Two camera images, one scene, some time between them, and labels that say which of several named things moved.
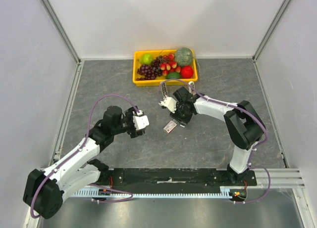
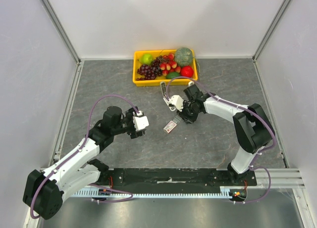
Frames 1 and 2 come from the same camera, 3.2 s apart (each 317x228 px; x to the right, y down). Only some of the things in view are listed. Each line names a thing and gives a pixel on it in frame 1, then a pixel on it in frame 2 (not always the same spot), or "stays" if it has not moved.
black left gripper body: x=127 y=125 stays
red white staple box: x=169 y=126 stays
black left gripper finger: x=140 y=132 stays
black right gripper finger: x=182 y=122 -> x=187 y=120
